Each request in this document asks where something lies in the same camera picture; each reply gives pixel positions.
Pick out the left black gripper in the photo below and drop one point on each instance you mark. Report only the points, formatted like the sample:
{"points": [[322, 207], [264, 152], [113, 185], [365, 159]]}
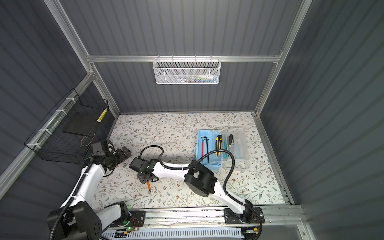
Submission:
{"points": [[121, 157]]}

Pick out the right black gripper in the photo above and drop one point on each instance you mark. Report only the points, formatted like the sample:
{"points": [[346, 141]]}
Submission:
{"points": [[141, 178]]}

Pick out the red handled hex key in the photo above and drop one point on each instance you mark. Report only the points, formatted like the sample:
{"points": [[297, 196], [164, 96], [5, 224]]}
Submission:
{"points": [[202, 148]]}

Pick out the yellow black utility knife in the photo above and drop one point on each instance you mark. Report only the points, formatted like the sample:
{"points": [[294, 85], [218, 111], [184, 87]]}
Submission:
{"points": [[218, 144]]}

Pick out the black yellow screwdriver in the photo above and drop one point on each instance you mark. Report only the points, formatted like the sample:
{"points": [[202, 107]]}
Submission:
{"points": [[231, 139]]}

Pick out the clear tool box lid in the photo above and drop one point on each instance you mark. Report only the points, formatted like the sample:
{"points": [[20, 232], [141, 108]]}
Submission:
{"points": [[239, 148]]}

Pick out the blue plastic tool box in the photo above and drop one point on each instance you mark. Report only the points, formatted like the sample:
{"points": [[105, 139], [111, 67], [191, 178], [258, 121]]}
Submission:
{"points": [[211, 162]]}

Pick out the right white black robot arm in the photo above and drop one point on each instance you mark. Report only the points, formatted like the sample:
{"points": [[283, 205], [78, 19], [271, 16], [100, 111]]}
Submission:
{"points": [[198, 178]]}

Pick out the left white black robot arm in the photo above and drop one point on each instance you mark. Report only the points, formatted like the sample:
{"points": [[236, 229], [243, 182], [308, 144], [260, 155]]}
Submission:
{"points": [[75, 219]]}

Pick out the black foam pad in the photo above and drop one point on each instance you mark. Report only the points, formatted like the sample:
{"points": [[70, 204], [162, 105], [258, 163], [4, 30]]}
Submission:
{"points": [[82, 124]]}

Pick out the markers in white basket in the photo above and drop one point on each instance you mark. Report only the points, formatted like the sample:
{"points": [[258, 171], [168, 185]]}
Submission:
{"points": [[210, 79]]}

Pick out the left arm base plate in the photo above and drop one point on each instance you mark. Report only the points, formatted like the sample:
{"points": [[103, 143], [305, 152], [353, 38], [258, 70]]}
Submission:
{"points": [[136, 219]]}

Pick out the black wire mesh basket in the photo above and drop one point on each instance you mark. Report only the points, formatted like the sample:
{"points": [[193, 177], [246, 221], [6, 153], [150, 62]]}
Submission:
{"points": [[68, 135]]}

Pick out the white wire mesh basket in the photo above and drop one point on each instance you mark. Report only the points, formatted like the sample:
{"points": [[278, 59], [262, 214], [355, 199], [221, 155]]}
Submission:
{"points": [[166, 72]]}

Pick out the white slotted cable duct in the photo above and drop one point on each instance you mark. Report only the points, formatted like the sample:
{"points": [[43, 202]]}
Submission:
{"points": [[213, 233]]}

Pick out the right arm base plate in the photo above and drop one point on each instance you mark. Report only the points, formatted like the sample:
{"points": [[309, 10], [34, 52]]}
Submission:
{"points": [[247, 217]]}

